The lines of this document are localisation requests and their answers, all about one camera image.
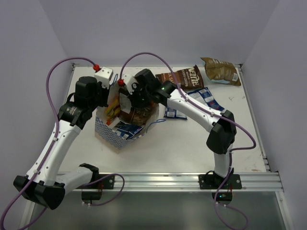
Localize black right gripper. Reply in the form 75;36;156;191
125;82;151;110

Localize dark brown chips bag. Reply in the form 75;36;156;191
118;88;157;126

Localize dark blue snack bag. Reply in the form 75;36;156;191
164;107;188;120

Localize blue checkered paper bag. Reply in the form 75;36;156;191
94;74;163;149

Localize brown kettle chips bag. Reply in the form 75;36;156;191
156;65;204;91

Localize blue white milk snack pack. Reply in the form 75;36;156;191
113;121;144;140

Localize blue white snack bag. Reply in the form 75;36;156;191
188;87;225;112

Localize light blue snack bag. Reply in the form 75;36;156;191
201;57;241;86

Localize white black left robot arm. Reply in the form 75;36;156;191
13;76;109;210

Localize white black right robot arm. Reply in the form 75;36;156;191
122;69;236;188

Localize colourful red candy bag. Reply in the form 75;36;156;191
105;97;121;125

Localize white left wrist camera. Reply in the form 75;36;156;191
93;64;113;89

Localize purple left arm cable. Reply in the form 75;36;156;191
0;56;125;227

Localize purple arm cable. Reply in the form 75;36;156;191
0;56;125;227
119;52;257;230

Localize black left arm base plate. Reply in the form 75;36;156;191
81;175;115;203

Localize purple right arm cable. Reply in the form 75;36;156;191
119;52;257;230

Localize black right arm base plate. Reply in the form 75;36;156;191
198;171;242;204

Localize aluminium mounting rail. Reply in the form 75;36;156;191
105;172;283;192

